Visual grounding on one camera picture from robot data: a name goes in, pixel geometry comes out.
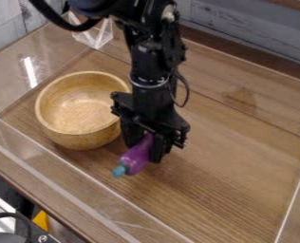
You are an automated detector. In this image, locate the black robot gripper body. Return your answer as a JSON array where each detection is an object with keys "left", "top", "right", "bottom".
[{"left": 112, "top": 82, "right": 191, "bottom": 148}]

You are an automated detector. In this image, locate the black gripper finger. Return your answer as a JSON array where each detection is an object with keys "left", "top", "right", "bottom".
[
  {"left": 121, "top": 117, "right": 144, "bottom": 148},
  {"left": 151, "top": 134, "right": 173, "bottom": 163}
]

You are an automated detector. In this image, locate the purple toy eggplant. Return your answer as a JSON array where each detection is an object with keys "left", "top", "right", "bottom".
[{"left": 113, "top": 134, "right": 153, "bottom": 178}]

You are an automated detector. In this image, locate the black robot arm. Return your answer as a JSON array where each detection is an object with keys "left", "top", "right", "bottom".
[{"left": 29, "top": 0, "right": 191, "bottom": 163}]

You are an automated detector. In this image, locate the brown wooden bowl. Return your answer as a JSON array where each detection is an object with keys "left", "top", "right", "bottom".
[{"left": 36, "top": 70, "right": 131, "bottom": 150}]

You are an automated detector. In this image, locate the black and yellow equipment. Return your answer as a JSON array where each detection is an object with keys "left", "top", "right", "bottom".
[{"left": 0, "top": 192, "right": 69, "bottom": 243}]

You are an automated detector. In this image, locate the black cable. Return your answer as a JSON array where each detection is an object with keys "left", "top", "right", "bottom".
[{"left": 169, "top": 70, "right": 191, "bottom": 108}]

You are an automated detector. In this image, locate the clear acrylic corner bracket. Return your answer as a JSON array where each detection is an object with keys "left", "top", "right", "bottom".
[{"left": 72, "top": 18, "right": 113, "bottom": 49}]

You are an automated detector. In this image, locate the clear acrylic tray wall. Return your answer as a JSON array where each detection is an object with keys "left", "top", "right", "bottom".
[{"left": 0, "top": 120, "right": 192, "bottom": 243}]

